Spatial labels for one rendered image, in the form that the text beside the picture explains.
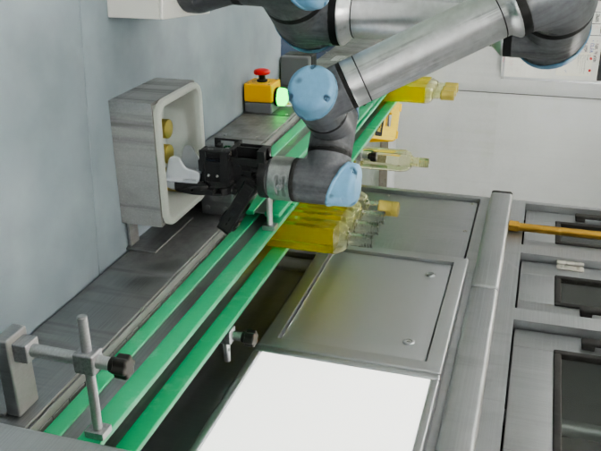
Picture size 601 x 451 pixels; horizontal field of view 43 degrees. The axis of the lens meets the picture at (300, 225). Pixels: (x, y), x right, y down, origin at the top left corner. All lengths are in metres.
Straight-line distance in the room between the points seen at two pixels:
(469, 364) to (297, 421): 0.35
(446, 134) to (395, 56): 6.49
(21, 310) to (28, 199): 0.16
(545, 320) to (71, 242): 0.93
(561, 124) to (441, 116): 1.10
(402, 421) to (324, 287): 0.46
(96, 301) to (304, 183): 0.38
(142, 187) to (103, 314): 0.25
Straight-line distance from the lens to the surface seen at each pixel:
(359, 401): 1.30
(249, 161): 1.30
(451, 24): 1.17
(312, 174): 1.25
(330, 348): 1.42
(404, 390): 1.33
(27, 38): 1.14
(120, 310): 1.22
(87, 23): 1.26
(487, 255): 1.82
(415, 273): 1.71
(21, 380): 1.02
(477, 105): 7.53
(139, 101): 1.30
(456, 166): 7.73
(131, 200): 1.36
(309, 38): 1.37
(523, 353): 1.55
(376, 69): 1.16
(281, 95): 1.85
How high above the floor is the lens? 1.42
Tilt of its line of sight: 16 degrees down
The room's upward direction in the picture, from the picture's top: 97 degrees clockwise
